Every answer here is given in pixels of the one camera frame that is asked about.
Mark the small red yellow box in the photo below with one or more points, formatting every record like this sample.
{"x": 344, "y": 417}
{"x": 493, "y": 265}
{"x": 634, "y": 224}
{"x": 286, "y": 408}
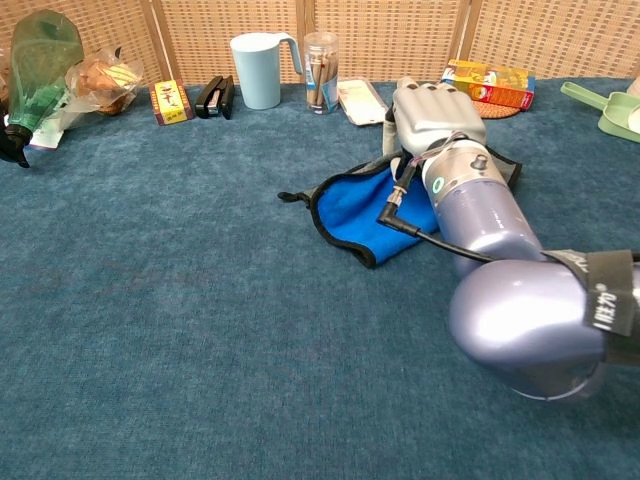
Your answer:
{"x": 171, "y": 102}

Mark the grey blue-backed cloth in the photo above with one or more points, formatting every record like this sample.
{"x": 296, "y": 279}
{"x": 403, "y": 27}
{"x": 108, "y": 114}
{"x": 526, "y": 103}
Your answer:
{"x": 350, "y": 210}

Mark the pink phone in clear case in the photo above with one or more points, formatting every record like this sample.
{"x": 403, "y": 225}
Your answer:
{"x": 360, "y": 100}

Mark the blue table cloth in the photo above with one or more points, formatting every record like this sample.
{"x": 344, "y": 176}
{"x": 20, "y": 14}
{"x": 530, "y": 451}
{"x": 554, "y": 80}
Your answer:
{"x": 175, "y": 325}

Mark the clear jar of pencils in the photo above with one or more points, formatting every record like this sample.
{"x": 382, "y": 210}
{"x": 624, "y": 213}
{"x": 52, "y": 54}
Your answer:
{"x": 321, "y": 75}

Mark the white green packet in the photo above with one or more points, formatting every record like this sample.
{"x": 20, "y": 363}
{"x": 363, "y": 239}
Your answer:
{"x": 45, "y": 137}

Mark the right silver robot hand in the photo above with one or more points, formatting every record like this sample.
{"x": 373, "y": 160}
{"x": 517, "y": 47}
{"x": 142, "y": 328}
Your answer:
{"x": 435, "y": 117}

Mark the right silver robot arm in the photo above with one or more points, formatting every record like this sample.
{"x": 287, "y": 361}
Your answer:
{"x": 490, "y": 220}

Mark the light blue mug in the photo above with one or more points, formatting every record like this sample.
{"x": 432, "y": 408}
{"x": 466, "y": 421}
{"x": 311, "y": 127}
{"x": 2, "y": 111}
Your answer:
{"x": 257, "y": 70}

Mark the round woven coaster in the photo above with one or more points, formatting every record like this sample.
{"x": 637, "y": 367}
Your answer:
{"x": 500, "y": 111}

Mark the black stapler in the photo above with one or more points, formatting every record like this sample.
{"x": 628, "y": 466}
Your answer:
{"x": 215, "y": 97}

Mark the light green dustpan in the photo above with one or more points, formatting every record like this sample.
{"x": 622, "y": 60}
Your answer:
{"x": 615, "y": 112}

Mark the woven bamboo folding screen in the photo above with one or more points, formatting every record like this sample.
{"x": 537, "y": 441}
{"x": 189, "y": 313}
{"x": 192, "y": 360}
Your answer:
{"x": 380, "y": 35}

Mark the clear bag of bread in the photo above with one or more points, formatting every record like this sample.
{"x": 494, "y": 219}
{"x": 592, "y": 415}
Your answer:
{"x": 105, "y": 80}

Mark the green spray bottle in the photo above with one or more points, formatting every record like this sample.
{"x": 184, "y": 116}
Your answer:
{"x": 42, "y": 70}

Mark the orange yellow printed box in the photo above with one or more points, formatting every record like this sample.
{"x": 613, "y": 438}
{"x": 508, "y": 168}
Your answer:
{"x": 495, "y": 82}

